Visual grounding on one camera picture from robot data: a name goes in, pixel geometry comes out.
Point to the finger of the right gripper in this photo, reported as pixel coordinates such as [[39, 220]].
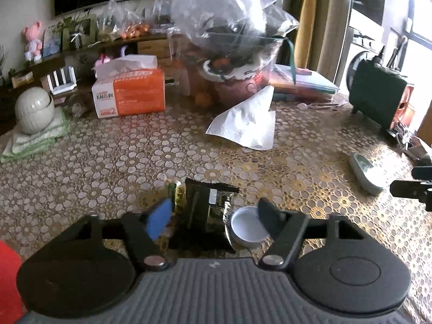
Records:
[[423, 173], [409, 189]]

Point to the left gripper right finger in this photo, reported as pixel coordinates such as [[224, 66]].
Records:
[[286, 230]]

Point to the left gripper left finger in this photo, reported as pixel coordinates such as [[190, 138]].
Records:
[[141, 232]]

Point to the black snack packet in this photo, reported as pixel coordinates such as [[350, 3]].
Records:
[[203, 226]]

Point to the green yellow candy packet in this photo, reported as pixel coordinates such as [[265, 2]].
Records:
[[177, 192]]

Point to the small round tin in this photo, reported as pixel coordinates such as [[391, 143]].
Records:
[[246, 228]]

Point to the green radio box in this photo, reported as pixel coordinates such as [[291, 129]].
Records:
[[380, 94]]

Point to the white paper sheet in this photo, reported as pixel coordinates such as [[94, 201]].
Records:
[[250, 123]]

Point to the orange tissue box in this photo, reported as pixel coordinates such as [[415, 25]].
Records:
[[129, 85]]

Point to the folded green white cloth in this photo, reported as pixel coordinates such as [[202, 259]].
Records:
[[20, 145]]

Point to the orange fruit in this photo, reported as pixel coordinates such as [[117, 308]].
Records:
[[204, 100]]

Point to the stack of colourful folders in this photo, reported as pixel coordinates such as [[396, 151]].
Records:
[[308, 85]]

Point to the red cardboard box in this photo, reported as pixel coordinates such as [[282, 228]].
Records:
[[11, 305]]

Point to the pink pot with fruit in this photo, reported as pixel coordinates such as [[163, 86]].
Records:
[[240, 84]]

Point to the grey round ceramic jar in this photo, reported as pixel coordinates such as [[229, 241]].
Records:
[[34, 110]]

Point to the white router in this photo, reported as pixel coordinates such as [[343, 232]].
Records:
[[61, 80]]

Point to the pink backpack toy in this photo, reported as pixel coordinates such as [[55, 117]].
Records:
[[103, 58]]

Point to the wooden tv cabinet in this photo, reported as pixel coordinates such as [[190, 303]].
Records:
[[152, 44]]

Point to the bag of oranges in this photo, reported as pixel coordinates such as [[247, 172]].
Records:
[[133, 25]]

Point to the pink plush bear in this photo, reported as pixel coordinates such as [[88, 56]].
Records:
[[33, 49]]

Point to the yellow curtain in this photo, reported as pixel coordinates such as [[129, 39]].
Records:
[[302, 46]]

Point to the large clear plastic bag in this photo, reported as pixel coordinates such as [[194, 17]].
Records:
[[233, 32]]

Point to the photo frame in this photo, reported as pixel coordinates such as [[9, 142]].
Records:
[[79, 31]]

